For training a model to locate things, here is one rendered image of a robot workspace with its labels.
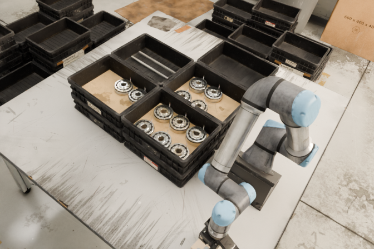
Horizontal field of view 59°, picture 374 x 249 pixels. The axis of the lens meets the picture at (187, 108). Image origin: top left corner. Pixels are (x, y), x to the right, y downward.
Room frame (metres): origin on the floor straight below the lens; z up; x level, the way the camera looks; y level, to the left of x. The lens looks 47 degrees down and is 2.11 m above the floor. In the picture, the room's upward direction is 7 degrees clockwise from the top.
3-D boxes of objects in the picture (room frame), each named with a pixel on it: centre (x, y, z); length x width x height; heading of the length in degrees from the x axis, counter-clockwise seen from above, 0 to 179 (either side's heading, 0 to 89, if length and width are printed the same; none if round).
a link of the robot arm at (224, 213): (0.52, -0.17, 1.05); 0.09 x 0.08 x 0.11; 140
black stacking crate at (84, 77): (1.25, 0.40, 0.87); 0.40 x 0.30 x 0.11; 57
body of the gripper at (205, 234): (0.52, -0.16, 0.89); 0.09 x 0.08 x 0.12; 51
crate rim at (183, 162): (1.03, 0.07, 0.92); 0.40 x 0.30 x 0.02; 57
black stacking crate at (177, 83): (1.28, -0.10, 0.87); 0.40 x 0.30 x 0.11; 57
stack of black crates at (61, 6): (2.62, 1.20, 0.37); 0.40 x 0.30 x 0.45; 150
